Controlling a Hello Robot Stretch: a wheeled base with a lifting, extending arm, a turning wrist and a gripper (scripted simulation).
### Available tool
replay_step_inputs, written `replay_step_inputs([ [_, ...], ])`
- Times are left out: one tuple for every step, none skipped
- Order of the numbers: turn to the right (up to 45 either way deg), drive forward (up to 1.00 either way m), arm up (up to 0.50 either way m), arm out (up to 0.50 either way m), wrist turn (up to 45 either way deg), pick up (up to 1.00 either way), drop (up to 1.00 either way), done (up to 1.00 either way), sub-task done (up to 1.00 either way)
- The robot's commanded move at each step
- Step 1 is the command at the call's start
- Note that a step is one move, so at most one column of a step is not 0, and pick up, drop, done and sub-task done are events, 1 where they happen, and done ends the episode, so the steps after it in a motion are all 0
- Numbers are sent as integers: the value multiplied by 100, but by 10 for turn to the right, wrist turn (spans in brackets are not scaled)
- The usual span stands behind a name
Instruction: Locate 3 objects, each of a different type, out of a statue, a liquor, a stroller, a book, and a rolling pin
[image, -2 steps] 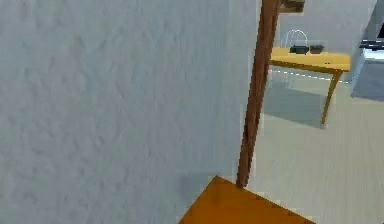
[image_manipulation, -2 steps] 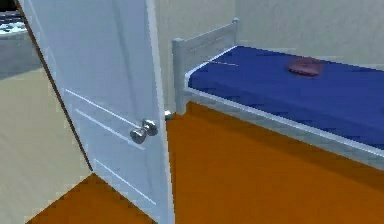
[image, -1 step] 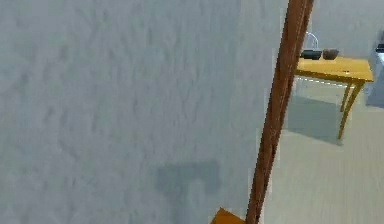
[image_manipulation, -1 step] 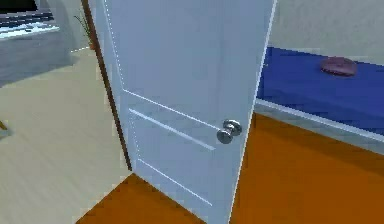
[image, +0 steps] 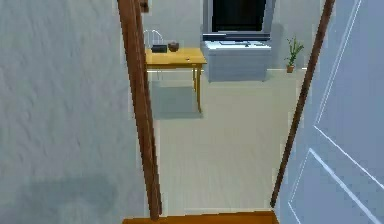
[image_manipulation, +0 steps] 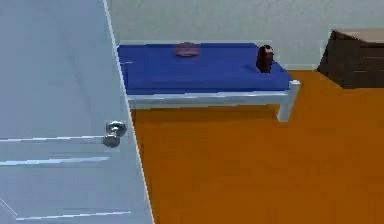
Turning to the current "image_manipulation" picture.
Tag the flat pink round object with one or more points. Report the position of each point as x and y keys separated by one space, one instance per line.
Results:
x=187 y=50

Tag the silver round door knob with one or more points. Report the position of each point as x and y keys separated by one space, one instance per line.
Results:
x=114 y=134

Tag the dark red upright object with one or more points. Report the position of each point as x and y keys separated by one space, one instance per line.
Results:
x=264 y=59

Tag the pale grey room door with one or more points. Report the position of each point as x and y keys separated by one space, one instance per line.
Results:
x=60 y=83

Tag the dark brown chest of drawers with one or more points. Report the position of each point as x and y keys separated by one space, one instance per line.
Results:
x=358 y=60

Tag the blue bed with white frame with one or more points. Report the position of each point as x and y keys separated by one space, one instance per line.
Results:
x=203 y=71

